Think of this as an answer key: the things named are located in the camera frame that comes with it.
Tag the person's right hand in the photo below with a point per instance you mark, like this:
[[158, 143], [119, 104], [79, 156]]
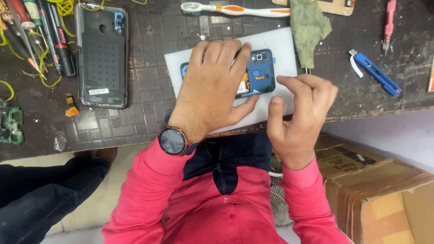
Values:
[[301, 135]]

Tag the person's left hand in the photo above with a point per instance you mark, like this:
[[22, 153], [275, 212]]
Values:
[[206, 95]]

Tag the blue smartphone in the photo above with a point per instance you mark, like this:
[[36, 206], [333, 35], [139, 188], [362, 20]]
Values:
[[264, 79]]

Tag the dark round smartwatch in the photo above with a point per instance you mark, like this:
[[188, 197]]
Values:
[[173, 140]]

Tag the dark blue jeans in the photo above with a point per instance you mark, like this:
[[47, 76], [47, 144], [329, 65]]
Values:
[[237, 152]]

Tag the brown cardboard box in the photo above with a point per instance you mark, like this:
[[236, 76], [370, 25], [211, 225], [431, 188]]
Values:
[[373, 189]]

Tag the white foam work mat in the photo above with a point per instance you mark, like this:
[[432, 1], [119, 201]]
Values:
[[279, 42]]

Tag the white orange toothbrush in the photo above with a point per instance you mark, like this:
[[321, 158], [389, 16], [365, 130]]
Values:
[[237, 10]]

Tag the blue utility knife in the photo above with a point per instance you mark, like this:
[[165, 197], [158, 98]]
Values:
[[376, 73]]

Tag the green cleaning cloth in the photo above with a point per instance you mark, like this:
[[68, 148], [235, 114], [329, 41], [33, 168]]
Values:
[[308, 30]]

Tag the pink button shirt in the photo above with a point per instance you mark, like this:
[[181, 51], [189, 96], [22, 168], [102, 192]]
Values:
[[237, 220]]

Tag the phone back cover clear case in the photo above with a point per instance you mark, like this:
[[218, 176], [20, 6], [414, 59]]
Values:
[[101, 67]]

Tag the pink hand tool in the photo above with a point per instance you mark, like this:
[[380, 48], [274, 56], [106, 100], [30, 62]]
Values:
[[389, 23]]

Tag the orange packet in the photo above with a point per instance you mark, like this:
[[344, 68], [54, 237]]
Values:
[[431, 78]]

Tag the black marker red label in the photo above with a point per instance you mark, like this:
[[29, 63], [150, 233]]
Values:
[[61, 40]]

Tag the thin black pen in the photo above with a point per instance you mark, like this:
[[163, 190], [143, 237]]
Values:
[[49, 37]]

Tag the metal tweezers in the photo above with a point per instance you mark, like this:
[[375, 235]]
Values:
[[21, 35]]

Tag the yellow rubber band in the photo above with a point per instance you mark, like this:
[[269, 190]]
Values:
[[9, 87]]

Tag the black tool orange tip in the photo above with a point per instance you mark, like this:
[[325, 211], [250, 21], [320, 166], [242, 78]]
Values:
[[15, 45]]

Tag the green circuit board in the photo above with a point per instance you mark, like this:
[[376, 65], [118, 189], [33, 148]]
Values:
[[10, 123]]

